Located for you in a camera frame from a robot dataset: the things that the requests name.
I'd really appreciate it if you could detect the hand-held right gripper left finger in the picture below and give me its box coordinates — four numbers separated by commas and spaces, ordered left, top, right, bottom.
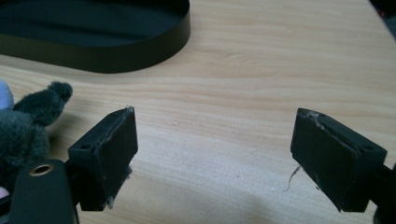
67, 105, 139, 212

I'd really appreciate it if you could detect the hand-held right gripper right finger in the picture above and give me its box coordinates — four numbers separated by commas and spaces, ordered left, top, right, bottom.
290, 107, 389, 214

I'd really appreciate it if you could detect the dark grey plush toy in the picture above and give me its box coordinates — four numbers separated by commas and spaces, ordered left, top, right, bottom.
0, 79, 74, 200

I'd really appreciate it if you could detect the black oval tray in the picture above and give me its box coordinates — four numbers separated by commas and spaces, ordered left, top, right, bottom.
0, 0, 191, 75

